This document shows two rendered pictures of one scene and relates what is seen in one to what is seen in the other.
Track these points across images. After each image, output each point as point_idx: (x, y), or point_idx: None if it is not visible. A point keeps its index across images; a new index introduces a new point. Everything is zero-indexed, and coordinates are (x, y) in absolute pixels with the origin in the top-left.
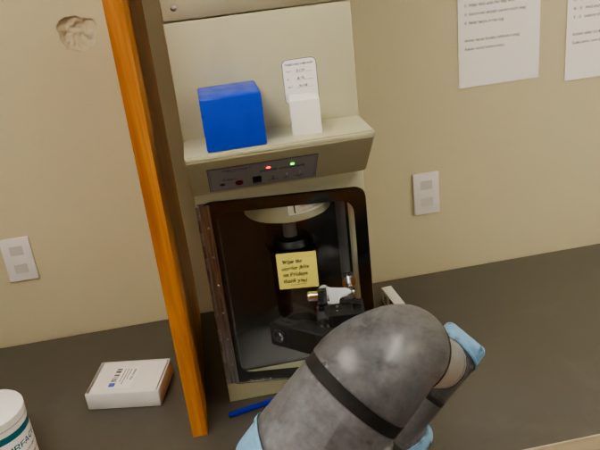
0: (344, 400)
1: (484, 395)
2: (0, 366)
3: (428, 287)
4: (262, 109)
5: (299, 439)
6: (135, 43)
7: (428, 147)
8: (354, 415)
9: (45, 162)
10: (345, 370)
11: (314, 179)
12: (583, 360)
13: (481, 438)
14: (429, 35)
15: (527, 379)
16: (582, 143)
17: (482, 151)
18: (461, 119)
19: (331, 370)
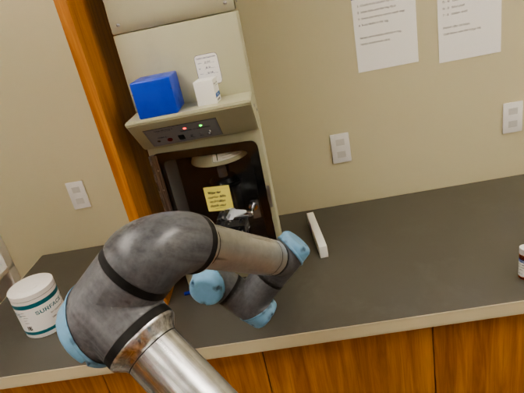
0: (107, 272)
1: (352, 285)
2: (68, 260)
3: (341, 214)
4: (185, 90)
5: (83, 298)
6: (97, 50)
7: (339, 115)
8: (113, 283)
9: (87, 133)
10: (110, 253)
11: (226, 136)
12: (431, 263)
13: (339, 315)
14: (334, 36)
15: (386, 276)
16: (457, 108)
17: (380, 117)
18: (362, 94)
19: (104, 253)
